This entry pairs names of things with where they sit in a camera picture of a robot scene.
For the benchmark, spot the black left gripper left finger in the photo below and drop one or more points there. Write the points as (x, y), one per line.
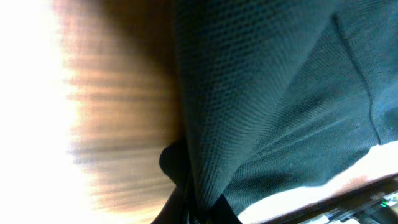
(174, 210)

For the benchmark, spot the black polo shirt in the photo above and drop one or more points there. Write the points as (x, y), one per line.
(278, 95)

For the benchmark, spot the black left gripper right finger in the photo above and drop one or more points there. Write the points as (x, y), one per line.
(222, 213)

